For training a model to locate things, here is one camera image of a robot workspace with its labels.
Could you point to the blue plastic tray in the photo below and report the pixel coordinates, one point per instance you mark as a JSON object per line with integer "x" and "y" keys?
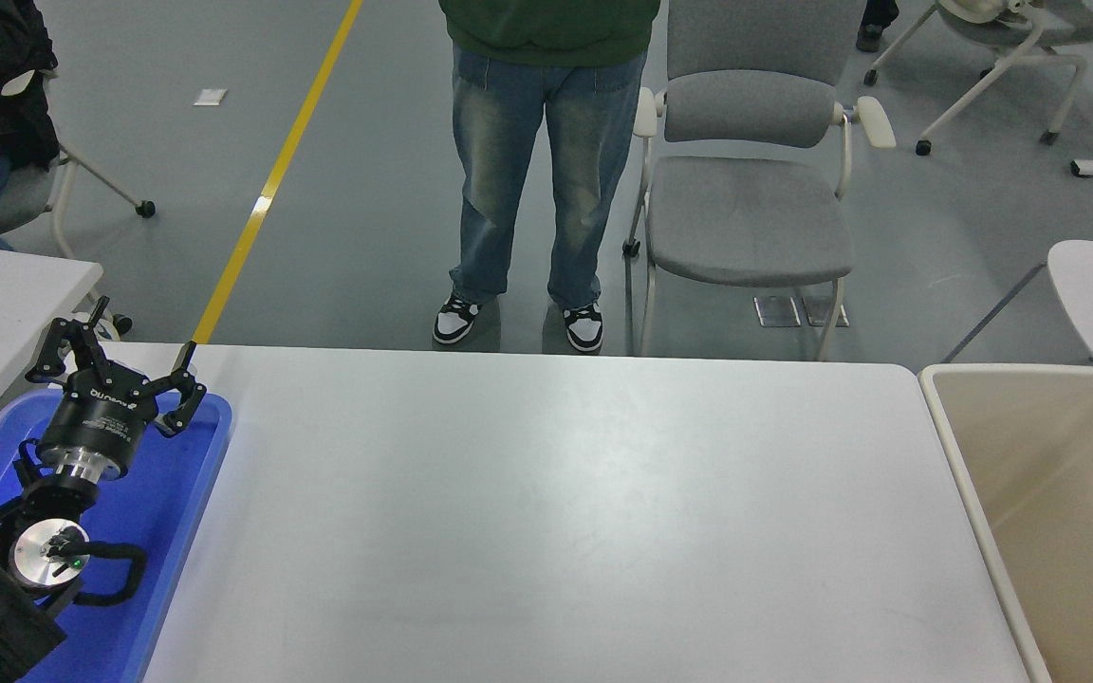
{"x": 167, "y": 493}

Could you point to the white-framed wheeled chair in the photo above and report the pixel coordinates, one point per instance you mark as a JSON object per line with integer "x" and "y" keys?
{"x": 1059, "y": 24}

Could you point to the large pale bin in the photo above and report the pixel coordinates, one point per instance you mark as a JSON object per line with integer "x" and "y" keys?
{"x": 1030, "y": 455}

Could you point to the grey padded armchair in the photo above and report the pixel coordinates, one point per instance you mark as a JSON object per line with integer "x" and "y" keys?
{"x": 746, "y": 218}

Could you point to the black caster wheel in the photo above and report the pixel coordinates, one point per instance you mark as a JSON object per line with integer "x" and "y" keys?
{"x": 121, "y": 324}

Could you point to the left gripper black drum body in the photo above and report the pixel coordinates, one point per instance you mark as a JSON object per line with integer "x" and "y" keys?
{"x": 96, "y": 417}

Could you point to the grey chair with white legs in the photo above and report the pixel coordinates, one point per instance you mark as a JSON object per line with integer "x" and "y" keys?
{"x": 20, "y": 194}

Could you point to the metal floor socket plate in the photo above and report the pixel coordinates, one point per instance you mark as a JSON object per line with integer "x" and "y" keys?
{"x": 825, "y": 312}
{"x": 778, "y": 312}

